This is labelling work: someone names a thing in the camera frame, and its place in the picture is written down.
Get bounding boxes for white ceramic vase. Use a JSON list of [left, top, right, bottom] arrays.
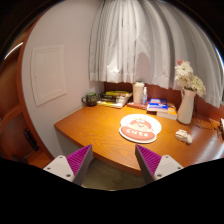
[[177, 89, 196, 124]]

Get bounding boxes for round cartoon mouse pad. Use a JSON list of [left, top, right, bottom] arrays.
[[119, 114, 162, 144]]

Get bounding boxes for black cable on desk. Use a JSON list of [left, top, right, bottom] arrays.
[[192, 94, 221, 132]]

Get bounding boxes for wooden desk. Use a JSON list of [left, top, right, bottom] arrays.
[[55, 106, 224, 174]]

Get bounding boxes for yellow book under blue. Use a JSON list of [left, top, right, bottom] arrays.
[[157, 103, 177, 120]]

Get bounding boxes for white wall access panel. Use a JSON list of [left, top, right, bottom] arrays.
[[31, 45, 67, 106]]

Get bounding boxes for white cylindrical container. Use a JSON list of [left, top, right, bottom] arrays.
[[133, 81, 145, 103]]

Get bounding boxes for dark green mug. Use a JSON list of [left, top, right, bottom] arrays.
[[82, 92, 98, 106]]

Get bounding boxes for stack of books left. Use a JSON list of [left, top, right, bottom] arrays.
[[97, 91, 132, 109]]

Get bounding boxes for white and pink flowers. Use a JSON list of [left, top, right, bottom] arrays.
[[175, 60, 206, 97]]

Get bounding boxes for white sheer curtain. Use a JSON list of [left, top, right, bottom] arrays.
[[89, 0, 224, 107]]

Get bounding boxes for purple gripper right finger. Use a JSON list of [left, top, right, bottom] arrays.
[[135, 145, 183, 184]]

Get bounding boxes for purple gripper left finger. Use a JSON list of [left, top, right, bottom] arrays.
[[44, 145, 93, 186]]

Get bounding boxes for red flat book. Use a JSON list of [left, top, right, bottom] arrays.
[[127, 102, 147, 110]]

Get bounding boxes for clear spray bottle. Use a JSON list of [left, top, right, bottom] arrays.
[[141, 87, 147, 105]]

